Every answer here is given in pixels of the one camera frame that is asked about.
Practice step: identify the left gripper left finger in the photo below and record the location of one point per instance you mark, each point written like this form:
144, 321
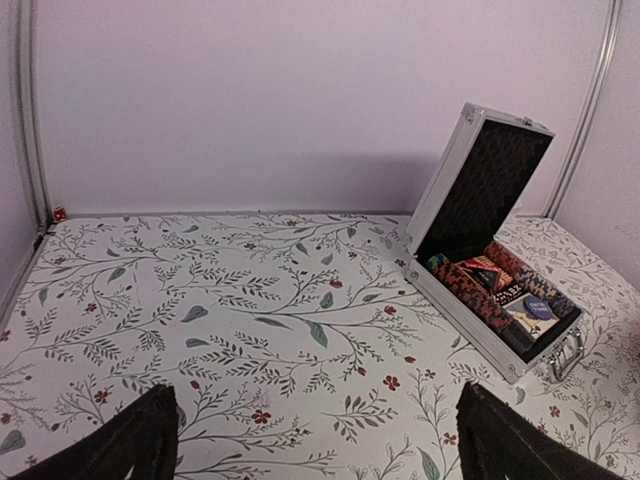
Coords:
140, 442

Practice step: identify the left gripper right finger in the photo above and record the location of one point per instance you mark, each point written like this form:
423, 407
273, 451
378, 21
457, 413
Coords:
495, 442

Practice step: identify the black chip stack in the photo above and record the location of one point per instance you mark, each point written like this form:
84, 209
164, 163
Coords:
517, 338

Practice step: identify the blue small blind button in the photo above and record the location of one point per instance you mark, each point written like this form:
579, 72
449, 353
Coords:
537, 308

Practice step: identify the triangular all-in button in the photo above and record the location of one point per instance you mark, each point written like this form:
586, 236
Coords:
490, 277

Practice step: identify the aluminium poker case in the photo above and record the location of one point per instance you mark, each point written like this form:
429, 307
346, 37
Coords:
485, 167

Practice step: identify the blue booklet card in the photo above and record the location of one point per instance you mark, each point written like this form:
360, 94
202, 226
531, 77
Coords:
533, 325

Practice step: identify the orange chip row left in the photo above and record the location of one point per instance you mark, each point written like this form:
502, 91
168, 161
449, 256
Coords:
469, 292

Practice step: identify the orange chip row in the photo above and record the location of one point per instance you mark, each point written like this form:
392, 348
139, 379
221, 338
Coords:
531, 280
469, 292

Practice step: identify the orange chip row right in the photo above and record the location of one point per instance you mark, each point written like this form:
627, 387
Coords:
531, 280

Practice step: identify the floral table mat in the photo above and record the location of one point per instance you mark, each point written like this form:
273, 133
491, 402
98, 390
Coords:
296, 347

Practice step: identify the small red die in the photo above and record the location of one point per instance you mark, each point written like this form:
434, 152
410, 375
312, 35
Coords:
59, 214

